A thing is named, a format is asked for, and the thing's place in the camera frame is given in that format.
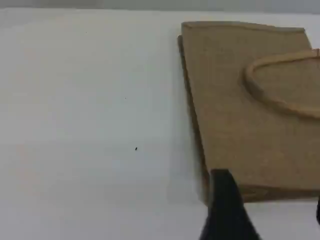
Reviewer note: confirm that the brown jute tote bag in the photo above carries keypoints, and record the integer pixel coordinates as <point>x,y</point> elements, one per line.
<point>225,112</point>

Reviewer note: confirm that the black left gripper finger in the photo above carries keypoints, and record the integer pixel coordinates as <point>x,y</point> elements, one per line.
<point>225,212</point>
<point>318,210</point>

